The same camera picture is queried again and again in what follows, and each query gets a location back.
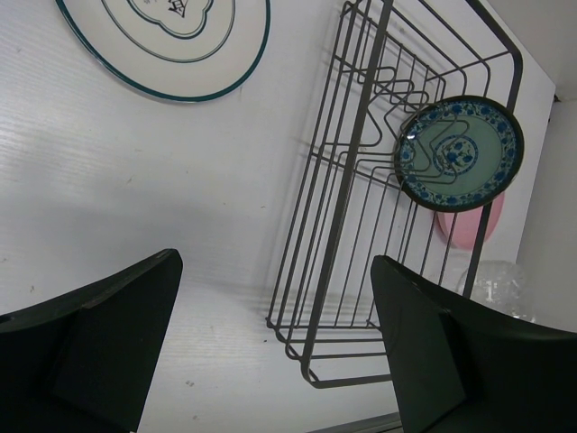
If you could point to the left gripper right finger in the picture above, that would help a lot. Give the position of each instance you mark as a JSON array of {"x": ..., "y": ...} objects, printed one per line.
[{"x": 457, "y": 366}]

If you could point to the blue floral patterned plate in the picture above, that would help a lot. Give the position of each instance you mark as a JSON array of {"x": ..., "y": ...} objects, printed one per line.
[{"x": 459, "y": 153}]

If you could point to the white plate green rim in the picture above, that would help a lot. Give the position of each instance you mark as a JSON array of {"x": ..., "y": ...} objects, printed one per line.
[{"x": 179, "y": 51}]

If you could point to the dark wire dish rack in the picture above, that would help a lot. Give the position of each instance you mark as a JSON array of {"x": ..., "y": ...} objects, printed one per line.
[{"x": 389, "y": 59}]

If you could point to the pink plastic plate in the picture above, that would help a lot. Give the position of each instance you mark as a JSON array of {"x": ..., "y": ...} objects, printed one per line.
[{"x": 461, "y": 229}]

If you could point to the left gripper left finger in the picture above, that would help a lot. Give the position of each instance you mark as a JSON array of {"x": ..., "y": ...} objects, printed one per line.
[{"x": 84, "y": 361}]

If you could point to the clear glass plate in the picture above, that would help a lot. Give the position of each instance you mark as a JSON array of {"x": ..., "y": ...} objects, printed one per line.
[{"x": 502, "y": 286}]

